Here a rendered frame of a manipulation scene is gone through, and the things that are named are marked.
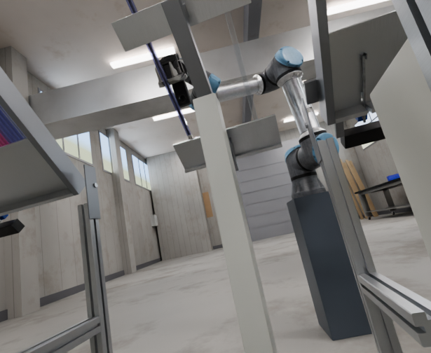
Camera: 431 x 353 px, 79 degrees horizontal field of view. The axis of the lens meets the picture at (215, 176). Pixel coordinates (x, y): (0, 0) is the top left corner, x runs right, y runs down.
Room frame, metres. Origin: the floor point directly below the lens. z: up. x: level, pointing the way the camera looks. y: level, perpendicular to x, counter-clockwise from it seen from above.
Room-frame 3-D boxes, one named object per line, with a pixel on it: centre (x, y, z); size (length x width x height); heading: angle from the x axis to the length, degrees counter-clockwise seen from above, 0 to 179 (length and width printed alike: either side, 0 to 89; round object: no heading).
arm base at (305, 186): (1.20, -0.40, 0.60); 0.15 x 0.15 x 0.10
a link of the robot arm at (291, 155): (1.19, -0.40, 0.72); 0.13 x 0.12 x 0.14; 19
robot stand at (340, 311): (1.20, -0.40, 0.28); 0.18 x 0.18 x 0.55; 87
